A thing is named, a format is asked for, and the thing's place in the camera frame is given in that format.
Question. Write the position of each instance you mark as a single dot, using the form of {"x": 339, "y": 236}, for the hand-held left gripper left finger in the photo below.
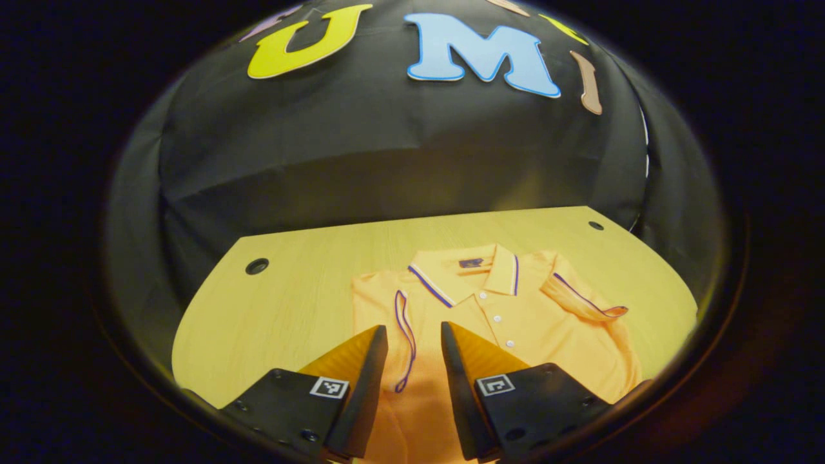
{"x": 367, "y": 393}

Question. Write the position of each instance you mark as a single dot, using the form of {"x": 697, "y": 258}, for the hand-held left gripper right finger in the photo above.
{"x": 461, "y": 399}

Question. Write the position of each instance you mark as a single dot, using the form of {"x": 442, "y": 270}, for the orange T-shirt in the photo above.
{"x": 535, "y": 322}

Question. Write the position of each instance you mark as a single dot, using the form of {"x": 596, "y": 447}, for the black backdrop cloth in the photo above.
{"x": 387, "y": 161}

